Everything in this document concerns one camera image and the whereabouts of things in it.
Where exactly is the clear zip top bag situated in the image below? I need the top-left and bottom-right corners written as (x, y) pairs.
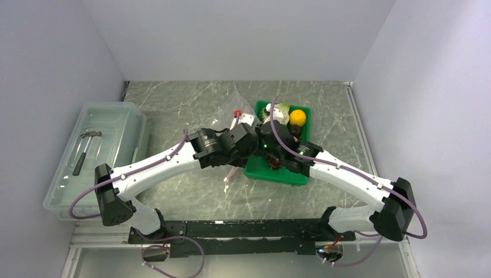
top-left (211, 90), bottom-right (259, 130)

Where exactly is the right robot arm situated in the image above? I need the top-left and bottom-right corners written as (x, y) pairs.
top-left (254, 121), bottom-right (421, 242)

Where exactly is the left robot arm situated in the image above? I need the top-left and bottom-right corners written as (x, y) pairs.
top-left (96, 123), bottom-right (259, 243)

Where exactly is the dark red grape bunch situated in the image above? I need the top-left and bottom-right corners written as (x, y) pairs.
top-left (266, 155), bottom-right (283, 170)

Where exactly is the green plastic tray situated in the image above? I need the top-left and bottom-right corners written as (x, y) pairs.
top-left (243, 105), bottom-right (311, 186)

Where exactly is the orange fruit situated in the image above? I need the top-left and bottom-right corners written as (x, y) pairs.
top-left (289, 109), bottom-right (307, 127)

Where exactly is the white green cabbage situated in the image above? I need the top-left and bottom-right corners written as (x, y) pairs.
top-left (267, 103), bottom-right (290, 125)

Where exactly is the clear plastic storage box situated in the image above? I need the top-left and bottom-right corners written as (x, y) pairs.
top-left (43, 102), bottom-right (149, 221)

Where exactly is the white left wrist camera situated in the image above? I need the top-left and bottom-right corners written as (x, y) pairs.
top-left (230, 109), bottom-right (259, 129)

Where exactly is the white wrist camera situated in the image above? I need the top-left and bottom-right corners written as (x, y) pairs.
top-left (230, 109), bottom-right (259, 129)
top-left (261, 104), bottom-right (271, 124)

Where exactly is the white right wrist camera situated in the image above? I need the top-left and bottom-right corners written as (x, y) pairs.
top-left (261, 104), bottom-right (271, 124)

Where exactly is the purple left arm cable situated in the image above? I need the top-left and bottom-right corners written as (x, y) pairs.
top-left (68, 111), bottom-right (243, 220)

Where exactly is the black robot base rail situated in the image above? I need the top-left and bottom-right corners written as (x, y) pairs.
top-left (128, 218), bottom-right (356, 258)

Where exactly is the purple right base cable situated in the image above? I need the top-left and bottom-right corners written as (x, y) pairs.
top-left (316, 230), bottom-right (384, 268)

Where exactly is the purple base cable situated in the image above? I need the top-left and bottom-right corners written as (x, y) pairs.
top-left (140, 233), bottom-right (209, 278)
top-left (316, 230), bottom-right (384, 268)

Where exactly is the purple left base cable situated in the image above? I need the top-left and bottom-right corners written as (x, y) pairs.
top-left (140, 233), bottom-right (209, 278)

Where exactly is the hammer with black handle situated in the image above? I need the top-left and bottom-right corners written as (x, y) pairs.
top-left (72, 131), bottom-right (102, 176)

